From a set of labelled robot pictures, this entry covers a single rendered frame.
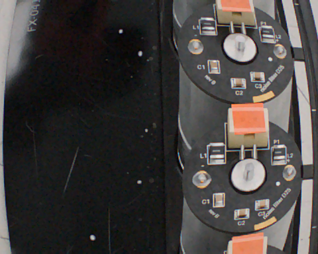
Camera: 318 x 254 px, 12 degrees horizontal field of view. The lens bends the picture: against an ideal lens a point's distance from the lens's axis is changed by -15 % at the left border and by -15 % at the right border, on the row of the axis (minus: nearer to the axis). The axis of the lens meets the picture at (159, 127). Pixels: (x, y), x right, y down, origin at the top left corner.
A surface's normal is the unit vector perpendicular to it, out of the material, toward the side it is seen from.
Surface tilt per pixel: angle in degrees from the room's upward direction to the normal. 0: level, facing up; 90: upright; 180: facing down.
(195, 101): 90
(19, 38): 0
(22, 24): 0
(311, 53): 0
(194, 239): 90
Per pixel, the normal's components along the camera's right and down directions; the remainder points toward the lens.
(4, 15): 0.00, -0.47
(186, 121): -0.88, 0.43
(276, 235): 0.63, 0.69
